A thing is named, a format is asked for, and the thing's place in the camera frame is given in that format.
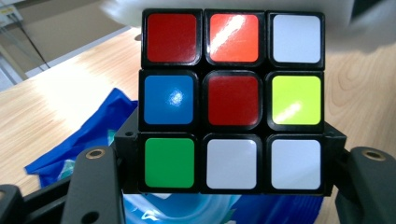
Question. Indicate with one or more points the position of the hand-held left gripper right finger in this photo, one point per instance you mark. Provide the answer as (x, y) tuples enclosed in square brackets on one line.
[(333, 149)]

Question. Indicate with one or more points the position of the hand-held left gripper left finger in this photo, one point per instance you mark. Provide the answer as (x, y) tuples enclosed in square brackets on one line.
[(129, 143)]

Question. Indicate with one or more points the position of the blue wet wipes pack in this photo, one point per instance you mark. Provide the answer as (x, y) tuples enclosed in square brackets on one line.
[(93, 133)]

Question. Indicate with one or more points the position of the multicoloured puzzle cube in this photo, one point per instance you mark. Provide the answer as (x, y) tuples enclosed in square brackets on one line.
[(232, 99)]

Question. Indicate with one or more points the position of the white box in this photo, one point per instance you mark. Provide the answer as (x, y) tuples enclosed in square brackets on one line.
[(9, 15)]

